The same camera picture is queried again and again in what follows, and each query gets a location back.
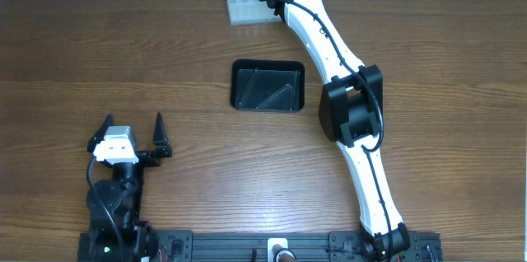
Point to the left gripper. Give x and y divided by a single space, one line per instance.
149 159

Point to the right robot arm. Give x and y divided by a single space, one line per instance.
321 35

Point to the black tray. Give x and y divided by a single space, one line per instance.
267 87

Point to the white test tube rack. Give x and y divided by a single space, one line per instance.
247 12

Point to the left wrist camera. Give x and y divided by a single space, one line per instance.
115 146

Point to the mounting rail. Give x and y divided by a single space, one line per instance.
230 247

